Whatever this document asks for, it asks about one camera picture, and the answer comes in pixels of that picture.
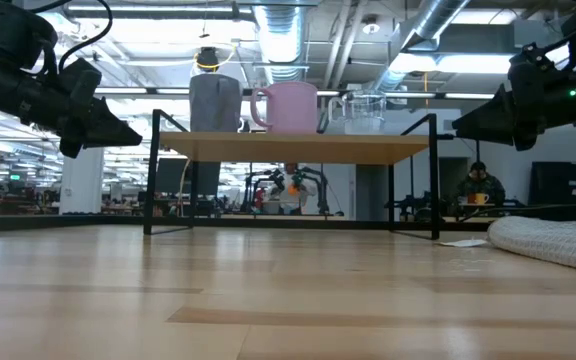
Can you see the black background cabinet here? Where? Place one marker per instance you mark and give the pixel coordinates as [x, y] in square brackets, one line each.
[565, 182]

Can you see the dark background monitor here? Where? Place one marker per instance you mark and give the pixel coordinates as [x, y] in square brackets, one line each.
[173, 175]

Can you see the silver spiral air duct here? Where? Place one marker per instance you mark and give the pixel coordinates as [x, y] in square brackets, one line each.
[433, 20]

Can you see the round ceiling sensor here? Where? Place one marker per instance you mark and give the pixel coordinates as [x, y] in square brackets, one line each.
[370, 27]

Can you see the grey-blue ceramic mug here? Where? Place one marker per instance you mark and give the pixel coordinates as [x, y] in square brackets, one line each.
[215, 102]

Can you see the yellow mug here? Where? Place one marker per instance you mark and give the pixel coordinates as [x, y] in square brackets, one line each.
[481, 198]

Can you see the white knitted towel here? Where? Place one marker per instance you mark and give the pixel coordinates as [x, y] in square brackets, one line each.
[553, 240]

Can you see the ribbed flexible air duct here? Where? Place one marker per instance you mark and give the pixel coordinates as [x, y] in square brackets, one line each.
[280, 45]

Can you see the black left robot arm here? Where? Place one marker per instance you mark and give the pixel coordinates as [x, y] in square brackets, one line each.
[8, 90]

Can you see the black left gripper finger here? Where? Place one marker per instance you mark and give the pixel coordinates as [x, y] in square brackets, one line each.
[110, 127]
[113, 144]

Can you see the wooden shelf black metal legs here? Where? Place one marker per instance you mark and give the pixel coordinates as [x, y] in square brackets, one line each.
[293, 148]

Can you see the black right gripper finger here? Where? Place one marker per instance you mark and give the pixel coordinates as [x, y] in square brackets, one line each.
[490, 117]
[498, 139]

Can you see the person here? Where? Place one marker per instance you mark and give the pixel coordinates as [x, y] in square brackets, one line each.
[290, 197]
[480, 182]

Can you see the black background robot arm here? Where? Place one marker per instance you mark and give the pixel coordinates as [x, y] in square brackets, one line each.
[258, 180]
[318, 182]
[408, 205]

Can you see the pink plastic mug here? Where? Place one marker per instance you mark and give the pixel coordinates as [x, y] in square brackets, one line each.
[290, 107]

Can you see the small white paper slip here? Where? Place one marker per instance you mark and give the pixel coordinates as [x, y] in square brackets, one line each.
[463, 243]

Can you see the black aluminium rig frame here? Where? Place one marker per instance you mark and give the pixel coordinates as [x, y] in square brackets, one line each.
[68, 222]

